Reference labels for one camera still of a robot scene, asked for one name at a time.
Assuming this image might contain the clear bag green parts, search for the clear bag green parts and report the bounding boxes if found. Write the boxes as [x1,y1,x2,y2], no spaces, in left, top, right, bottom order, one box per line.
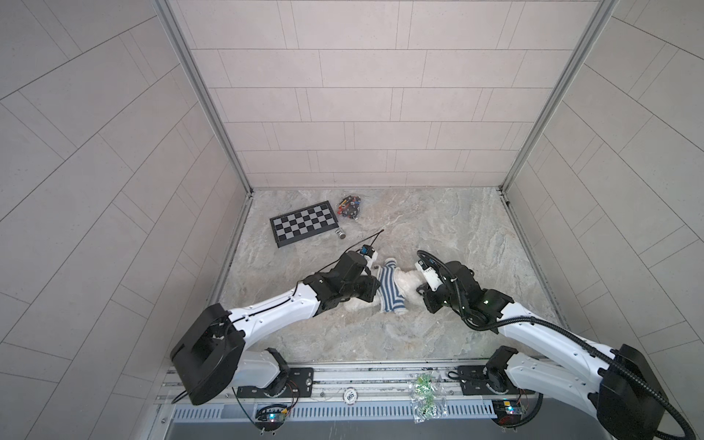
[410,373,448,424]

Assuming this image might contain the black corrugated cable hose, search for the black corrugated cable hose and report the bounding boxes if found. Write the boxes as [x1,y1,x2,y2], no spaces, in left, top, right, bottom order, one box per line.
[415,249,700,440]

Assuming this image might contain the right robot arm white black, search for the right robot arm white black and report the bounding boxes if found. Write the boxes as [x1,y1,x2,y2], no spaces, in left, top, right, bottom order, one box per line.
[416,251,666,439]

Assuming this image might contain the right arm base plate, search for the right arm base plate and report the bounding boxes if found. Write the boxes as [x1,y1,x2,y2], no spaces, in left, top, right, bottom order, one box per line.
[447,365,521,399]

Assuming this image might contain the green circuit board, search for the green circuit board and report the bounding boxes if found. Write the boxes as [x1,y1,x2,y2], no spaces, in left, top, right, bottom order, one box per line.
[254,403,291,433]
[491,400,524,426]

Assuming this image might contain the left green circuit board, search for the left green circuit board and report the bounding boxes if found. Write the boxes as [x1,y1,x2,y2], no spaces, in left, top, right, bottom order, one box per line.
[254,403,291,433]

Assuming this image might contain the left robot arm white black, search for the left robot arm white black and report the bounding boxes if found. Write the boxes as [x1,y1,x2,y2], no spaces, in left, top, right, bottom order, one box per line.
[170,245,381,405]

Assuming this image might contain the blue white striped shirt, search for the blue white striped shirt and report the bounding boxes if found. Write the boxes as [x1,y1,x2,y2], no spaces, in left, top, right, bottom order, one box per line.
[375,258,408,315]

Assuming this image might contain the black white chessboard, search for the black white chessboard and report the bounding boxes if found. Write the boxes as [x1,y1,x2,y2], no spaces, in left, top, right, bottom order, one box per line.
[269,201,338,248]

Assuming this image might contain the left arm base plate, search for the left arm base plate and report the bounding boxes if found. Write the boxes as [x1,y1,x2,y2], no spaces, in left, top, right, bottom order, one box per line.
[236,368,314,399]

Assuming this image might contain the bag of colourful small pieces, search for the bag of colourful small pieces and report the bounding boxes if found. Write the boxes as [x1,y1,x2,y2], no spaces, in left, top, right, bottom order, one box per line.
[337,194,361,220]

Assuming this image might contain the white teddy bear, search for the white teddy bear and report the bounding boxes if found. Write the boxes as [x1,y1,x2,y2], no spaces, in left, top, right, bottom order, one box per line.
[343,258,425,315]

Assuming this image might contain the right green circuit board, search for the right green circuit board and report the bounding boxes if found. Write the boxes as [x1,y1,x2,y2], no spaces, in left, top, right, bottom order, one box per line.
[491,400,524,426]

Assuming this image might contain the aluminium front rail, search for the aluminium front rail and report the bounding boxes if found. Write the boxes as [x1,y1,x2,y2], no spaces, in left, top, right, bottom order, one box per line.
[153,358,612,406]

